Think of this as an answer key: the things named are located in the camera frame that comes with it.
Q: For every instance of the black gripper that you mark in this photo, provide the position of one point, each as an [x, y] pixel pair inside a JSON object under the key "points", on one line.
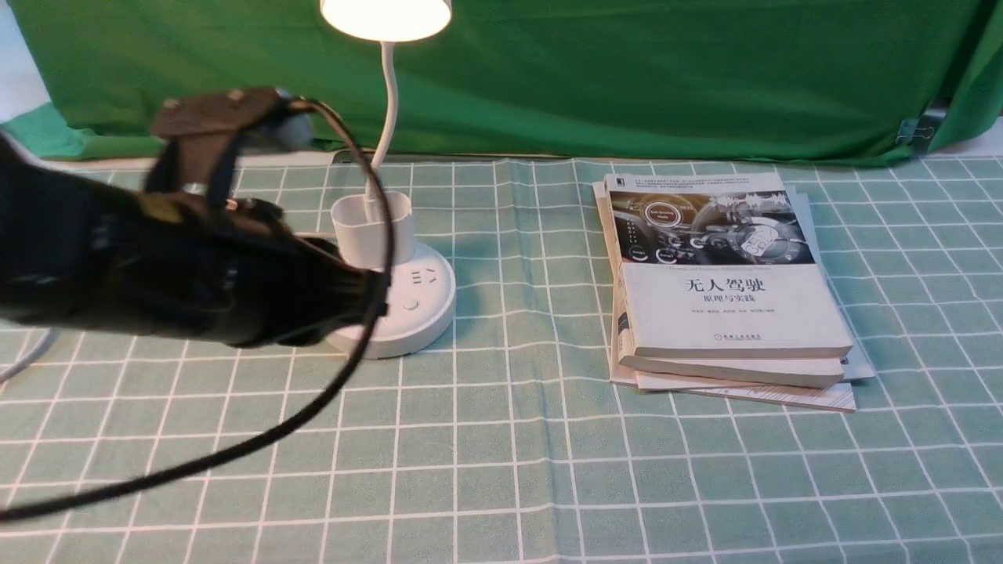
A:
{"points": [[238, 275]]}

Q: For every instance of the green checked tablecloth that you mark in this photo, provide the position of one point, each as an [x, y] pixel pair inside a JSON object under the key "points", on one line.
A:
{"points": [[505, 441]]}

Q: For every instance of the white desk lamp with sockets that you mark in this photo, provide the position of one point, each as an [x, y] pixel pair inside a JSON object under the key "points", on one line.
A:
{"points": [[421, 296]]}

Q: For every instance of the black binder clip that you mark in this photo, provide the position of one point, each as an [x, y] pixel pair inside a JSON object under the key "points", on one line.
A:
{"points": [[918, 133]]}

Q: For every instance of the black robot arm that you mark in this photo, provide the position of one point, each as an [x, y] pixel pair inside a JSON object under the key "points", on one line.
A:
{"points": [[80, 254]]}

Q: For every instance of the top white book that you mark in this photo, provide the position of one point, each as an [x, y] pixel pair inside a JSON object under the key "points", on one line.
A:
{"points": [[729, 305]]}

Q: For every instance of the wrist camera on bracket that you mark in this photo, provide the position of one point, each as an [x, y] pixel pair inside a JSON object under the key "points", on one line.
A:
{"points": [[204, 135]]}

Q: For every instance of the bottom thin book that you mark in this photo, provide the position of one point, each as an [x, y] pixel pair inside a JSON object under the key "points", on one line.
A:
{"points": [[783, 394]]}

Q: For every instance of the green backdrop cloth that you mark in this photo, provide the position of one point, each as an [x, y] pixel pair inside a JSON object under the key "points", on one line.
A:
{"points": [[800, 81]]}

